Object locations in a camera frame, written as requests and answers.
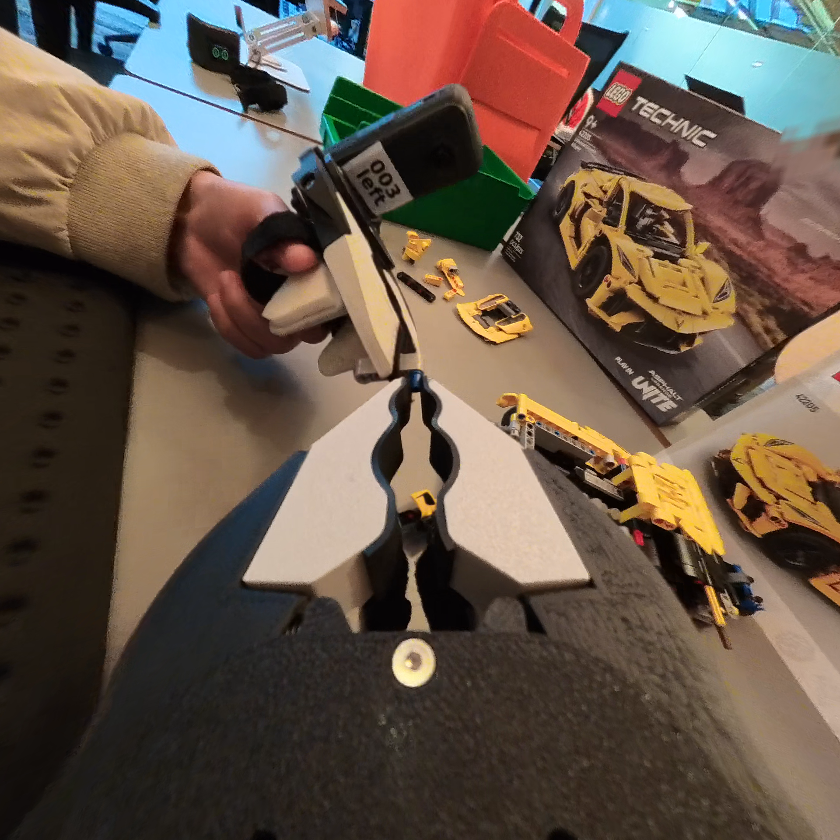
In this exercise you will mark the black brick beam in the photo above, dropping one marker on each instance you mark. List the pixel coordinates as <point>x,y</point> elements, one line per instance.
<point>415,286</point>

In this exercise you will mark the yellow brick body panel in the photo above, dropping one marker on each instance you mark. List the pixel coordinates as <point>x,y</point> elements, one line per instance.
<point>495,318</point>

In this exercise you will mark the black electronic box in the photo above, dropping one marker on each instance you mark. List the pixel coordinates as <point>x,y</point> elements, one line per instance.
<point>211,46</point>

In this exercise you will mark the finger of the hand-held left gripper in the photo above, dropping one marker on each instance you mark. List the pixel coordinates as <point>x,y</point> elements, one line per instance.
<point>408,334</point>
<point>367,295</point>

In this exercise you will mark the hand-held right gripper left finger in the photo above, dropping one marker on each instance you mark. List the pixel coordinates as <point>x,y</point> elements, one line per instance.
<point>315,518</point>

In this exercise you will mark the dark toy car set box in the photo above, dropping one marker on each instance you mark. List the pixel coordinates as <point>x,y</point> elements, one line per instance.
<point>722,197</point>

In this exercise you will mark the car picture poster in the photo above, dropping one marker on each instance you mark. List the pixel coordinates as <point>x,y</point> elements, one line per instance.
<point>774,485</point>

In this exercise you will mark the person's left hand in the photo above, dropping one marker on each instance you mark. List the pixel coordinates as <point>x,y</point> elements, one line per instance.
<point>210,249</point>

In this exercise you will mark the person's left forearm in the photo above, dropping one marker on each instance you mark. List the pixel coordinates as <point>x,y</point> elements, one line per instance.
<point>85,170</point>

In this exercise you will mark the wooden desk lamp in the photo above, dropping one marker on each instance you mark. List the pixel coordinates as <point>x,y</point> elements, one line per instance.
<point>275,36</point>

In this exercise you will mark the yellow toy brick car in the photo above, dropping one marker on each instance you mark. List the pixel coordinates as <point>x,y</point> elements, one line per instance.
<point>663,499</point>

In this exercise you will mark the small yellow brick assembly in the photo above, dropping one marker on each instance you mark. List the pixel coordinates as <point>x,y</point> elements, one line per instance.
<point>423,504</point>

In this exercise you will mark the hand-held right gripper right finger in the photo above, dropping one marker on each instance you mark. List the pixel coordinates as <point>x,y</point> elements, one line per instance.
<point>512,518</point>

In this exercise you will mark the green plastic bin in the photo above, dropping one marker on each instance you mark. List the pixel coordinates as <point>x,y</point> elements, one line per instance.
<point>472,203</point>

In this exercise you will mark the red plastic bin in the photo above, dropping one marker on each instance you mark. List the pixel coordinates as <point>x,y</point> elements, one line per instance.
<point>499,72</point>

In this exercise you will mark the black perforated edge pad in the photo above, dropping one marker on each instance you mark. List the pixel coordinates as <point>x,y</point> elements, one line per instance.
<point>59,492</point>

